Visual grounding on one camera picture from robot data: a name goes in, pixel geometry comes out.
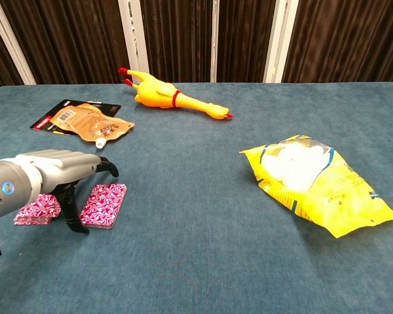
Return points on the orange spout pouch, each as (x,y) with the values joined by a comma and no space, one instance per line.
(85,124)

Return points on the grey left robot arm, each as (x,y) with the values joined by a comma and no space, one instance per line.
(10,189)

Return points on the white frame post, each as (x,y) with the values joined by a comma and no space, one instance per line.
(132,39)
(215,39)
(278,39)
(10,42)

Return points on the black cardboard package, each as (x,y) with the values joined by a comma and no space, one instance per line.
(41,124)

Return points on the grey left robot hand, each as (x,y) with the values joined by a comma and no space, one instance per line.
(68,165)

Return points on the blue velvet table cloth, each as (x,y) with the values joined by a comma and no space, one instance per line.
(183,255)

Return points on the yellow bag of cotton balls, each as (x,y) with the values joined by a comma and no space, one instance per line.
(330,196)

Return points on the pink patterned card stack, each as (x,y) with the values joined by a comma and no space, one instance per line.
(104,202)
(36,211)

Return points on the yellow rubber chicken toy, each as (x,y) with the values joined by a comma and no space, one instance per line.
(154,95)

